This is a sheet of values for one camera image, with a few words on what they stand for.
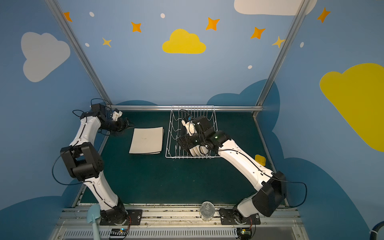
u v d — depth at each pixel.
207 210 0.72
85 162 0.53
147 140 1.02
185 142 0.67
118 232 0.73
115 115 0.86
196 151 0.86
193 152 0.86
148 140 1.02
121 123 0.81
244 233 0.73
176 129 1.10
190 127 0.65
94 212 0.75
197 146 0.69
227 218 0.74
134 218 0.75
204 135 0.57
